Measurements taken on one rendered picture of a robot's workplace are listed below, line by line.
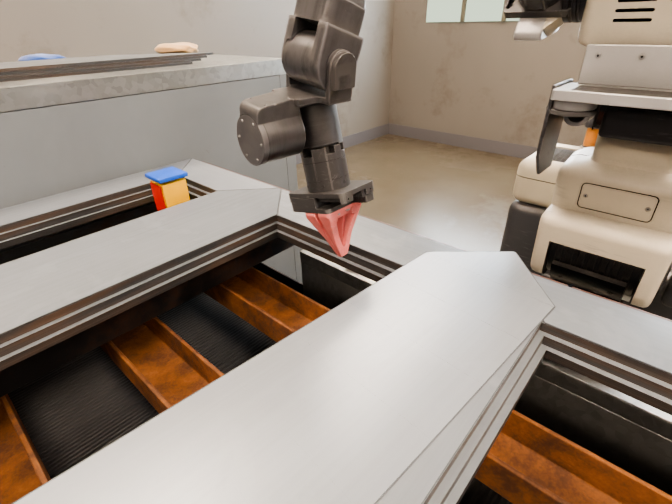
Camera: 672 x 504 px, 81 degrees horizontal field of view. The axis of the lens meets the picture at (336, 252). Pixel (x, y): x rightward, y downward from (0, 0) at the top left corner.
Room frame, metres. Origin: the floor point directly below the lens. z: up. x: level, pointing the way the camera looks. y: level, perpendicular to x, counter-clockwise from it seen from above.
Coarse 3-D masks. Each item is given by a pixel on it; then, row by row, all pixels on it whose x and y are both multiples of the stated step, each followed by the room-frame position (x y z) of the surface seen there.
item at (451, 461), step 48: (144, 192) 0.79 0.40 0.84; (192, 192) 0.81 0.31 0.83; (0, 240) 0.60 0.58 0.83; (240, 240) 0.57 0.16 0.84; (288, 240) 0.60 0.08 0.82; (144, 288) 0.45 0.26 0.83; (0, 336) 0.34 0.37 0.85; (48, 336) 0.36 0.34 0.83; (528, 336) 0.32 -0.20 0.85; (576, 336) 0.31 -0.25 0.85; (624, 384) 0.27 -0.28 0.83; (480, 432) 0.21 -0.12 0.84; (432, 480) 0.17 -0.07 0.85
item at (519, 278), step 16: (448, 256) 0.48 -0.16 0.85; (464, 256) 0.48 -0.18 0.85; (480, 256) 0.48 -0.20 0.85; (496, 256) 0.48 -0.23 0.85; (480, 272) 0.44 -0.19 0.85; (496, 272) 0.44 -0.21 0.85; (512, 272) 0.44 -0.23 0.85; (528, 272) 0.43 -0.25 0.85; (512, 288) 0.40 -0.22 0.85; (528, 288) 0.40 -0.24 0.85
